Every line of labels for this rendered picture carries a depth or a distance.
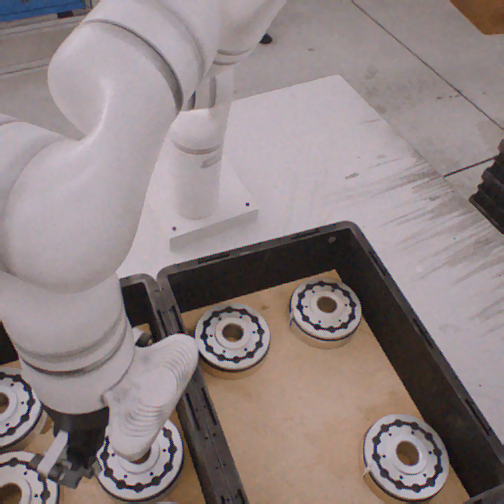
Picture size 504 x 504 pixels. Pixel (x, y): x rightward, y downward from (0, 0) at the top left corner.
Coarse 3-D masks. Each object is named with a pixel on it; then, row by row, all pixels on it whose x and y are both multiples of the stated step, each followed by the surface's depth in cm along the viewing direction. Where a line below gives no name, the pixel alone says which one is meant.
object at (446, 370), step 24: (288, 240) 76; (360, 240) 77; (192, 264) 72; (216, 264) 73; (168, 288) 70; (168, 312) 67; (408, 312) 70; (432, 360) 67; (192, 384) 62; (456, 384) 64; (216, 432) 59; (480, 432) 61; (240, 480) 56
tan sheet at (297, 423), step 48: (288, 288) 83; (192, 336) 77; (288, 336) 78; (240, 384) 73; (288, 384) 74; (336, 384) 74; (384, 384) 75; (240, 432) 69; (288, 432) 69; (336, 432) 70; (288, 480) 66; (336, 480) 66
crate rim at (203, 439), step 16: (160, 304) 68; (0, 320) 65; (160, 320) 68; (192, 400) 61; (192, 416) 60; (208, 432) 59; (208, 448) 58; (208, 464) 57; (224, 480) 56; (224, 496) 55
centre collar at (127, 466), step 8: (152, 448) 63; (152, 456) 63; (120, 464) 62; (128, 464) 62; (136, 464) 62; (144, 464) 62; (152, 464) 62; (128, 472) 62; (136, 472) 62; (144, 472) 62
